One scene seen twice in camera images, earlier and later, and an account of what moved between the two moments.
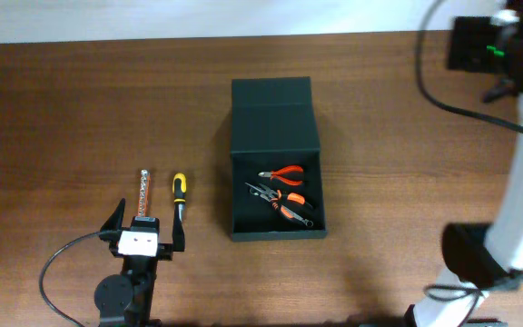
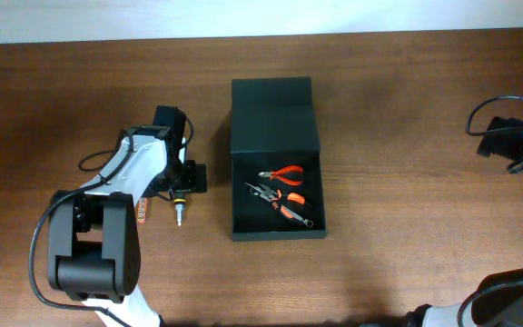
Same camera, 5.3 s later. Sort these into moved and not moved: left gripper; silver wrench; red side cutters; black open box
Moved: left gripper
Not moved: silver wrench; black open box; red side cutters
